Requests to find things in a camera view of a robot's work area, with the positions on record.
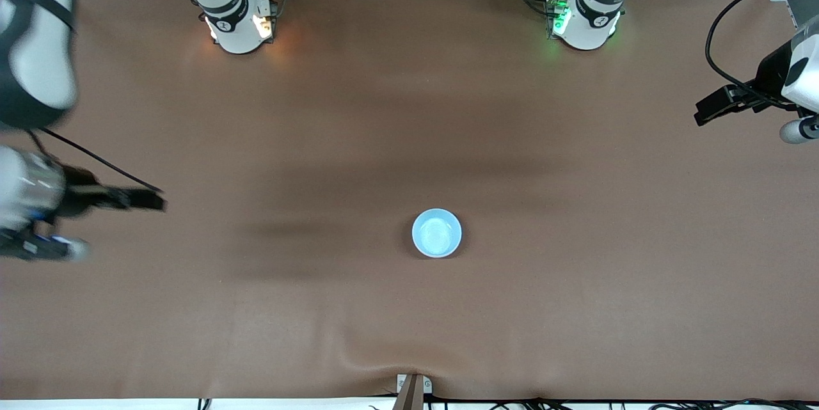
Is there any light blue bowl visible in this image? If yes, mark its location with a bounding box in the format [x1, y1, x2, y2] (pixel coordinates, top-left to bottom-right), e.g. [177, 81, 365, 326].
[411, 208, 463, 258]

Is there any brown table mat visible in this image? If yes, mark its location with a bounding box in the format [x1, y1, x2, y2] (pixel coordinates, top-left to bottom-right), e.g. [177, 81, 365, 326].
[0, 0, 819, 402]

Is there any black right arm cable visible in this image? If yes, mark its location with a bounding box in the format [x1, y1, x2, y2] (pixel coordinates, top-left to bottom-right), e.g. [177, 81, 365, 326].
[26, 127, 162, 194]

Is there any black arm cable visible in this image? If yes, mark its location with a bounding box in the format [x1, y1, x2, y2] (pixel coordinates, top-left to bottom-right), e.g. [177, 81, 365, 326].
[705, 0, 819, 105]
[26, 127, 162, 194]

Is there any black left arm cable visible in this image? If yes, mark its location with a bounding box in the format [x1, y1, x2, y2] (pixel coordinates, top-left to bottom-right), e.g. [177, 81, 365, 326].
[705, 0, 819, 105]

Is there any metal table edge bracket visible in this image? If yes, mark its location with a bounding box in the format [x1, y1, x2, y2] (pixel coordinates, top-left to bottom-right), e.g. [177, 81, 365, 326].
[396, 374, 433, 410]

